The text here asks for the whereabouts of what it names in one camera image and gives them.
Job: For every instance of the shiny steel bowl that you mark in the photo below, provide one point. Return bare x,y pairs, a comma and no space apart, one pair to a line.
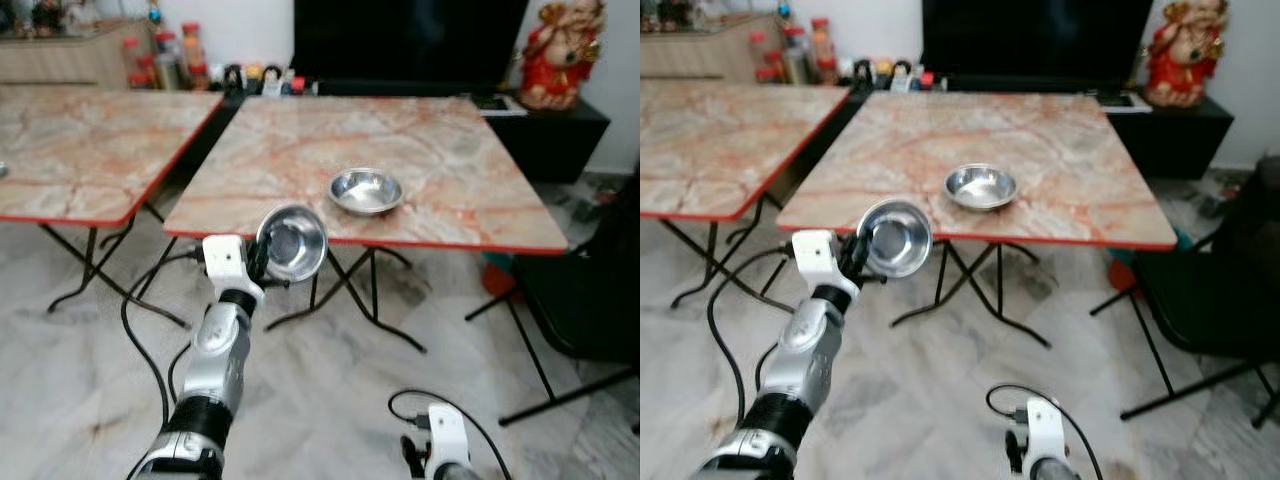
366,190
981,186
905,235
300,240

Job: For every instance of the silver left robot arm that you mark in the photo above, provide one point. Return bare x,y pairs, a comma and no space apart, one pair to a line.
215,355
805,350

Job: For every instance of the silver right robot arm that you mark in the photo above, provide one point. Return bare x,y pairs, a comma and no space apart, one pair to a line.
1055,469
455,472

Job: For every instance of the marble-top folding table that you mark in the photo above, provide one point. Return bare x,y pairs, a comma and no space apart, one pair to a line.
400,150
90,150
730,140
1050,150

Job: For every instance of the small black figure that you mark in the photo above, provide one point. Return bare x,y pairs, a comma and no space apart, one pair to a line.
862,75
234,80
272,80
901,75

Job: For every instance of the orange and teal object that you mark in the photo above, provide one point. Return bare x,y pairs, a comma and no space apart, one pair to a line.
497,277
1122,273

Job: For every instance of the tall orange condiment bottle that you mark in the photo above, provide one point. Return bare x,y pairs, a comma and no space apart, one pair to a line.
194,55
823,50

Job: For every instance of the clear jar red lid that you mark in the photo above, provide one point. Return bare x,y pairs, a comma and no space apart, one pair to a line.
167,62
795,57

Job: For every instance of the small red-lid jar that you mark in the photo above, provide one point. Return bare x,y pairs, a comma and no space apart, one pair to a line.
131,65
757,58

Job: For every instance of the black chair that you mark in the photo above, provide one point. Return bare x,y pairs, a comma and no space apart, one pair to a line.
590,300
1230,290

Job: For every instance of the black television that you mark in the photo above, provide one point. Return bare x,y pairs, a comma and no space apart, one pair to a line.
1035,45
410,45

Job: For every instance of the light wooden cabinet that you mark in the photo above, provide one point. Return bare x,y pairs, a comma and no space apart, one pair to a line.
700,55
60,60

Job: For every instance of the white flat device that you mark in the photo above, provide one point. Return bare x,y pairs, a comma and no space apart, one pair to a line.
1125,100
503,104

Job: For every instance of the black TV cabinet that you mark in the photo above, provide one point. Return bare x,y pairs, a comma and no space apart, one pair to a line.
555,140
1180,140

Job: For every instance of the red and gold figurine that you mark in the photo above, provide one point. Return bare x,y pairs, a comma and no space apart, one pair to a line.
1185,60
555,65

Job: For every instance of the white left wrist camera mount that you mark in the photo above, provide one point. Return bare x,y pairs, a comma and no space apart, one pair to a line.
815,256
225,260

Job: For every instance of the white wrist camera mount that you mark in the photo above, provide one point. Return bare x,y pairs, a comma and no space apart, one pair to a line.
815,256
447,435
225,260
1045,430

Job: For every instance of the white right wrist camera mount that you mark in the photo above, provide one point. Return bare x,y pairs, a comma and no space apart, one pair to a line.
1045,430
447,435

